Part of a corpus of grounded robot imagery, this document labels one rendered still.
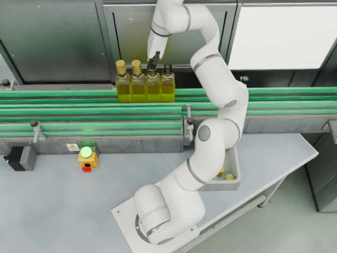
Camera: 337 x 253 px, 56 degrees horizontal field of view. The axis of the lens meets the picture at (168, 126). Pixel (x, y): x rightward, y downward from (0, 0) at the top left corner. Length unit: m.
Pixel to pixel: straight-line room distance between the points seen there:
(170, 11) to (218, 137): 0.38
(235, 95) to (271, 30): 0.53
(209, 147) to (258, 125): 0.69
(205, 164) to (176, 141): 0.53
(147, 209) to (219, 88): 0.40
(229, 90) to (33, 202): 0.95
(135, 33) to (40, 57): 0.45
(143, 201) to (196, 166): 0.20
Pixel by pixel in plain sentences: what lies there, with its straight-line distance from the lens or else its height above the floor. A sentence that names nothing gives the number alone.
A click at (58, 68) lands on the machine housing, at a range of 1.50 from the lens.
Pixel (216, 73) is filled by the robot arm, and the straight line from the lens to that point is 0.83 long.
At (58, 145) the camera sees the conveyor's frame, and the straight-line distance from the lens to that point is 1.42.
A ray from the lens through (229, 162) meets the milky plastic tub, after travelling 1.40.
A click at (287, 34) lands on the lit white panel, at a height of 1.18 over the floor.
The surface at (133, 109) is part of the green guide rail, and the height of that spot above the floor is 0.96.
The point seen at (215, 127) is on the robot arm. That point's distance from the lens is 0.79.
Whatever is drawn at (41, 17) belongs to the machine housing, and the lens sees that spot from 1.33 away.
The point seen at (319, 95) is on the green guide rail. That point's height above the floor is 0.92.
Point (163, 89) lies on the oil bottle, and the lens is 1.25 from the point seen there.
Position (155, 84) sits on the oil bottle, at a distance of 1.23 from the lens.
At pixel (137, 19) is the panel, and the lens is 1.21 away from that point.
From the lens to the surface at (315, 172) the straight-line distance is 2.20.
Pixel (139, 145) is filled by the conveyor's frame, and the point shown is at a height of 0.83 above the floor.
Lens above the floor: 2.00
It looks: 57 degrees down
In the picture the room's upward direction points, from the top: straight up
